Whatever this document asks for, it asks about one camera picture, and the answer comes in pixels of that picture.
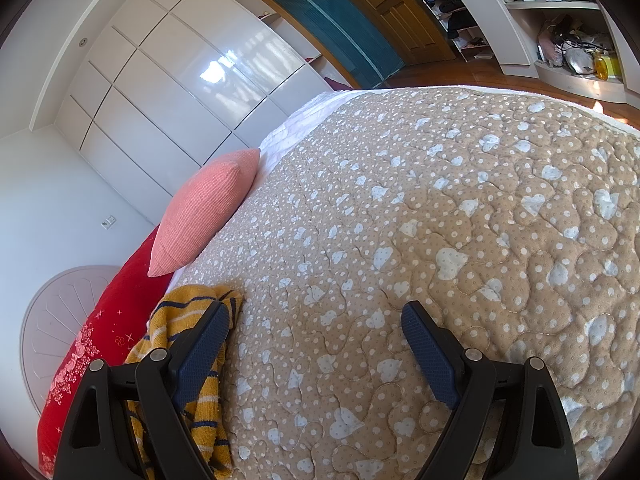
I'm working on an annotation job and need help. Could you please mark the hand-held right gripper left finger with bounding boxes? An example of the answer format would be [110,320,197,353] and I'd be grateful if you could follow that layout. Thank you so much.
[52,300,231,480]

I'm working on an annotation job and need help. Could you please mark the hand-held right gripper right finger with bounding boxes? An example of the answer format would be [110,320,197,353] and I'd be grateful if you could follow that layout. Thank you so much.
[401,301,581,480]

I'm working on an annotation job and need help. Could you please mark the yellow striped sweater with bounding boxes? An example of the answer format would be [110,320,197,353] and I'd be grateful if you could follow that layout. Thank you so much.
[122,284,244,480]

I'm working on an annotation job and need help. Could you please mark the red pillow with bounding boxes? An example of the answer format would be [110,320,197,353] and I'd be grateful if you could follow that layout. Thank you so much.
[37,227,173,478]

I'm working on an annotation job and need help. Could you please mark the pink pillow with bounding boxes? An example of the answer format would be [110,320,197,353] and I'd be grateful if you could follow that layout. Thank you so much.
[147,148,262,277]

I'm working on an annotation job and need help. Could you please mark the beige spotted quilted blanket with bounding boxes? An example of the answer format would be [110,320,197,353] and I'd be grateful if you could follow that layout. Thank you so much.
[165,85,640,480]

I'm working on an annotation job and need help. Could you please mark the round pale headboard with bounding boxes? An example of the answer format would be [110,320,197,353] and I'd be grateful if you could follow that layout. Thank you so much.
[20,265,123,418]

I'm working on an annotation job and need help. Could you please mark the white bedsheet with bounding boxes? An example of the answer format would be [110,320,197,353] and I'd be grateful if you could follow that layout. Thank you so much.
[257,90,352,172]

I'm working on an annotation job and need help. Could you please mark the white glossy wardrobe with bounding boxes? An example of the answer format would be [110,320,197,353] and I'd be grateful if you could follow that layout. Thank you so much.
[30,0,335,227]

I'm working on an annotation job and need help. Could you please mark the white shelf unit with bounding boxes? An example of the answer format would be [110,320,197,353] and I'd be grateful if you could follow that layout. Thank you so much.
[442,0,637,107]

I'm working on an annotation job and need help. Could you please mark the teal glass door panel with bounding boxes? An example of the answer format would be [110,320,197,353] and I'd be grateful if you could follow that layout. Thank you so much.
[259,0,405,89]

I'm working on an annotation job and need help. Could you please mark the wooden door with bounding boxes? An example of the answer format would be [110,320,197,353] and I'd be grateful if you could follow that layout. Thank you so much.
[345,0,457,63]

